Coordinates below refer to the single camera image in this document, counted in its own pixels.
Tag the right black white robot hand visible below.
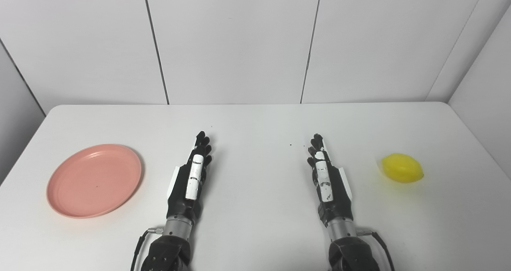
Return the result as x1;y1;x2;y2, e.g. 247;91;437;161
307;134;355;227

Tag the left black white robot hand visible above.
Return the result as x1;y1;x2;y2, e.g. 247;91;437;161
166;131;212;224

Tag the yellow lemon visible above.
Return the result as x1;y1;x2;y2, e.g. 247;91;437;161
380;153;425;184

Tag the pink round plate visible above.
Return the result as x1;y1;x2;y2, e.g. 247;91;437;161
46;144;143;219

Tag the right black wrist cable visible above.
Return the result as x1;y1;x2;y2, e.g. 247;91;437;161
357;229;396;271

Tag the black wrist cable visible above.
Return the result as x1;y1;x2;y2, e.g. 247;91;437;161
357;229;396;271
131;227;164;271

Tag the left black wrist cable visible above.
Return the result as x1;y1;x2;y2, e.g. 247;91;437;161
131;227;164;271

